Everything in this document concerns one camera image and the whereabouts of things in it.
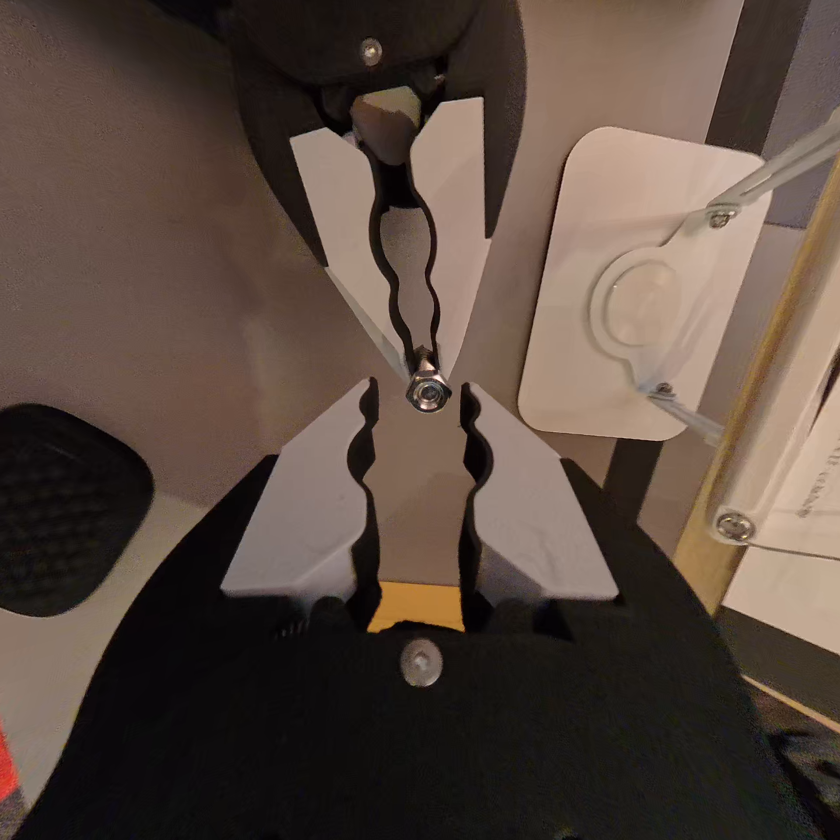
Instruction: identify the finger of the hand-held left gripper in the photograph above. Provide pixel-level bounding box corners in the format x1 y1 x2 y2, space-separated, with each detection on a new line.
289 127 412 389
409 96 493 379

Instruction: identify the clear acrylic foot plate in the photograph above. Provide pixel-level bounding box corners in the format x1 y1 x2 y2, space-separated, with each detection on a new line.
587 209 728 401

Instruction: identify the clear acrylic support leg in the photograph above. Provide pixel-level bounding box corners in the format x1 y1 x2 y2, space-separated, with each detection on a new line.
707 108 840 227

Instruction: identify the yellow plastic bin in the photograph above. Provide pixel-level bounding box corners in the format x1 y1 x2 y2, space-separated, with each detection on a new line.
366 581 467 635

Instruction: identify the silver hex bolt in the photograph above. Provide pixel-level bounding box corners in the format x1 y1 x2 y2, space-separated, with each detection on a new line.
404 344 455 417

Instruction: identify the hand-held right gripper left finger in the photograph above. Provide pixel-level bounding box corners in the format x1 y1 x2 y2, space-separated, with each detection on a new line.
222 377 383 627

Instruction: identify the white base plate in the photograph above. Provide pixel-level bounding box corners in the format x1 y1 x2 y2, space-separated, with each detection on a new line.
518 126 765 442

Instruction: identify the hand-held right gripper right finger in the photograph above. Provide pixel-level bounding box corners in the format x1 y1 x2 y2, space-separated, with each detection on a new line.
459 382 622 611

